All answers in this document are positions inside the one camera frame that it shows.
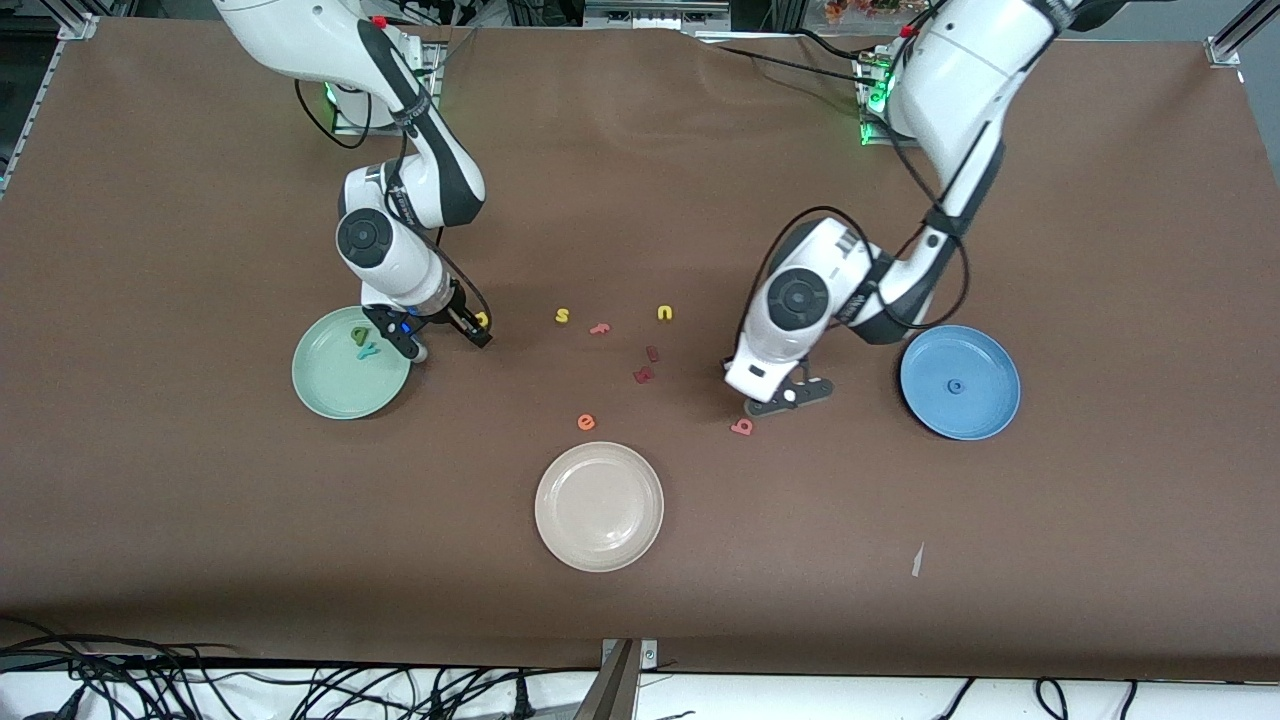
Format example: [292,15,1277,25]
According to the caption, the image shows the green plate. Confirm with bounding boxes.
[291,305,413,421]

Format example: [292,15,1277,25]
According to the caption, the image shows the beige plate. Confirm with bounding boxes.
[534,441,665,573]

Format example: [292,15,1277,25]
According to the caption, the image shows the blue plate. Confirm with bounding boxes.
[899,324,1022,442]

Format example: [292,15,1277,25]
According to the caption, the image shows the grey aluminium profile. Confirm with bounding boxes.
[573,640,643,720]

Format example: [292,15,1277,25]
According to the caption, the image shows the silver metal box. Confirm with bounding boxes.
[583,0,733,33]

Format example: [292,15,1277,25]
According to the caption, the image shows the orange artificial flowers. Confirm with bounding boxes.
[823,0,926,25]

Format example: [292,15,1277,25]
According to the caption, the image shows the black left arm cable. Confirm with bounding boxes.
[738,0,971,346]

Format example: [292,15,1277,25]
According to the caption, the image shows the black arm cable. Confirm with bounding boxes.
[738,0,971,346]
[293,78,495,326]

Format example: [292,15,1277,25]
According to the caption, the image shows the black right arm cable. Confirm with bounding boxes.
[293,78,495,326]

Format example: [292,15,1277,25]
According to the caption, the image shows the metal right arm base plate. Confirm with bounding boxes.
[332,40,448,137]

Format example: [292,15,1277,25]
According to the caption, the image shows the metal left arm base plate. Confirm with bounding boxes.
[858,48,921,148]

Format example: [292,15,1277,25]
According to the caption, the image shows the small metal bracket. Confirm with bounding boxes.
[601,638,660,671]

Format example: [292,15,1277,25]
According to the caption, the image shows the black cable on table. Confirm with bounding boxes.
[690,28,883,87]

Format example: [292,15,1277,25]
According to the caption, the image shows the black cable tangle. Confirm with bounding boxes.
[0,618,601,720]

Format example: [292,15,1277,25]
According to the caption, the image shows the aluminium frame corner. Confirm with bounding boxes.
[1204,0,1280,69]

